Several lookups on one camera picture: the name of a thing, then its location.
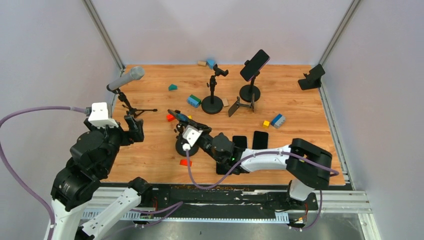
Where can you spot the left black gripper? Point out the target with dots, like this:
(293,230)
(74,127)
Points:
(137,133)

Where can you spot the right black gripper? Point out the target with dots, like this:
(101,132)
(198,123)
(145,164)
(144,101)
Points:
(201,126)

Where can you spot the black stand of phone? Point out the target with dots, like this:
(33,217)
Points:
(212,104)

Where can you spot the black desk phone stand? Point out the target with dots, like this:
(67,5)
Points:
(312,80)

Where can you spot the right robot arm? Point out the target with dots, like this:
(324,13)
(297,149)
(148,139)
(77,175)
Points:
(309,164)

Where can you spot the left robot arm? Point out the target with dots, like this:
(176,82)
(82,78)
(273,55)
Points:
(92,158)

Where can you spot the black microphone tripod stand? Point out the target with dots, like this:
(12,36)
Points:
(135,112)

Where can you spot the black round pole stand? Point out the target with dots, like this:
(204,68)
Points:
(247,90)

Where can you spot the purple-edged phone on pole stand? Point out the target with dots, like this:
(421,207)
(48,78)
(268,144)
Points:
(254,65)

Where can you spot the orange red block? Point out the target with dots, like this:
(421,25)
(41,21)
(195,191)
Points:
(185,162)

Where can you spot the red wooden block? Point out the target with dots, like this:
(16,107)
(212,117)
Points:
(170,117)

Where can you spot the beige wooden block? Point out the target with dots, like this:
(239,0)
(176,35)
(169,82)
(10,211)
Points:
(225,102)

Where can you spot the blue green lego brick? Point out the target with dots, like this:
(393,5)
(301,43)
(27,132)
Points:
(194,101)

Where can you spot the teal triangular block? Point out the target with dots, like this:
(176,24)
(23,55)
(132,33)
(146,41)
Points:
(172,87)

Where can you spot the small yellow cube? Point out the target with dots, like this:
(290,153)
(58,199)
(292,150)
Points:
(266,124)

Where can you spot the grey microphone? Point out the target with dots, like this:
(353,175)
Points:
(134,74)

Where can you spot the blue grey lego brick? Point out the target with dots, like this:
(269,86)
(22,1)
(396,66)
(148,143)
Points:
(278,121)

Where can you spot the tan wooden cylinder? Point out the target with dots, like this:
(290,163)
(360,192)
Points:
(202,63)

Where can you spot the blue triangular block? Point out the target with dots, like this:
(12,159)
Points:
(210,63)

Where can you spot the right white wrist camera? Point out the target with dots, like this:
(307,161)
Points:
(190,135)

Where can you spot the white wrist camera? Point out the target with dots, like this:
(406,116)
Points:
(190,135)
(100,116)

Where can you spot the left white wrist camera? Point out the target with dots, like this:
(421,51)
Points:
(100,116)

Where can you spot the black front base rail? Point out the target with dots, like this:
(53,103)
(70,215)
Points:
(226,202)

